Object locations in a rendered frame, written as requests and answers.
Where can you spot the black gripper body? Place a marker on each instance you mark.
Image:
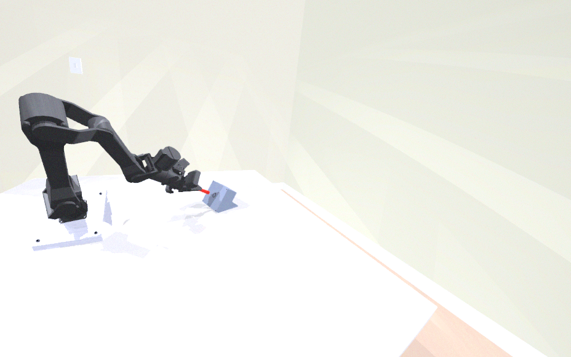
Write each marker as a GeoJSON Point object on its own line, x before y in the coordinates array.
{"type": "Point", "coordinates": [175, 180]}

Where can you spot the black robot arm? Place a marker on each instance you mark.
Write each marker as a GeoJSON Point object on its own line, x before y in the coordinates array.
{"type": "Point", "coordinates": [44, 122]}

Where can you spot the light blue square panel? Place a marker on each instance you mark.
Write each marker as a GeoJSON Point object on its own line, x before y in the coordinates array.
{"type": "Point", "coordinates": [220, 197]}

